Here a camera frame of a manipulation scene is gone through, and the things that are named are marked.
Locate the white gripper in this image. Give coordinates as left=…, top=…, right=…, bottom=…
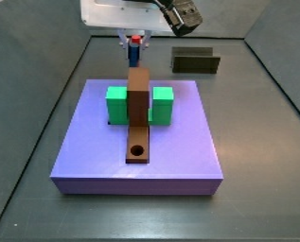
left=81, top=0, right=172, bottom=60

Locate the blue hexagonal peg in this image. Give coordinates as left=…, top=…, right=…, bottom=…
left=128, top=46, right=140, bottom=67

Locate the purple base board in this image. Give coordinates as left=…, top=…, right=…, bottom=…
left=52, top=79, right=224, bottom=195

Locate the red hexagonal peg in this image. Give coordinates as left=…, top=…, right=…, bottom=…
left=130, top=35, right=143, bottom=46

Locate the dark grey peg holder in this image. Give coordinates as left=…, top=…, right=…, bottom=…
left=172, top=46, right=220, bottom=74

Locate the green U-shaped block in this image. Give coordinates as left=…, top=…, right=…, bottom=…
left=105, top=86, right=175, bottom=126

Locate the brown L-shaped block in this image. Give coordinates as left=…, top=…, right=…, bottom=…
left=126, top=67, right=151, bottom=164

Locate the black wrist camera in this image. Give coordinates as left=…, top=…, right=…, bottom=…
left=152, top=0, right=203, bottom=37

